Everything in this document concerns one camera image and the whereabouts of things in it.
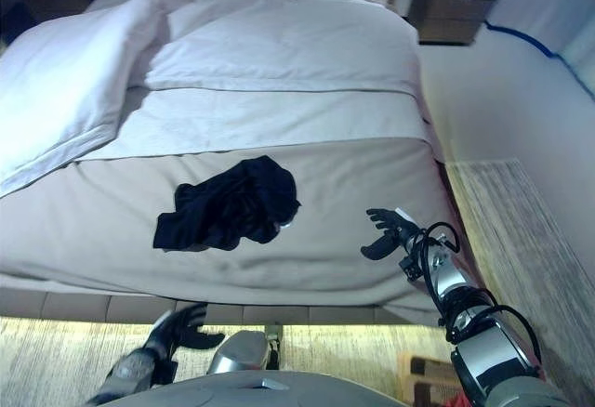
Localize wooden two-drawer nightstand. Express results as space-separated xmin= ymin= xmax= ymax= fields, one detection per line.
xmin=407 ymin=0 xmax=497 ymax=46

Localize black garment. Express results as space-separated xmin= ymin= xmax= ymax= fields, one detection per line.
xmin=152 ymin=154 xmax=302 ymax=254

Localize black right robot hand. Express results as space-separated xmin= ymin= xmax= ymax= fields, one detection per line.
xmin=360 ymin=207 xmax=417 ymax=260

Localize bed with beige cover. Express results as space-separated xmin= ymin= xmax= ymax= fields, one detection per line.
xmin=0 ymin=0 xmax=470 ymax=324

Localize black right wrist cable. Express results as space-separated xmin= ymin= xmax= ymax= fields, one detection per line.
xmin=411 ymin=221 xmax=543 ymax=380

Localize tan rectangular laundry basket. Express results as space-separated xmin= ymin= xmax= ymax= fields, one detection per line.
xmin=397 ymin=350 xmax=466 ymax=407

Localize grey robot torso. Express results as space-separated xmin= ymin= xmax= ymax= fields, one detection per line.
xmin=86 ymin=369 xmax=405 ymax=407

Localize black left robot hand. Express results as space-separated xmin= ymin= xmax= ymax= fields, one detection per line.
xmin=147 ymin=303 xmax=227 ymax=361

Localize silver left robot leg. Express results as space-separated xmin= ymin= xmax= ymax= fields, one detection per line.
xmin=206 ymin=325 xmax=284 ymax=375

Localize white duvet with grey piping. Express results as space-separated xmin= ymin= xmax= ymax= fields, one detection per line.
xmin=0 ymin=0 xmax=431 ymax=197

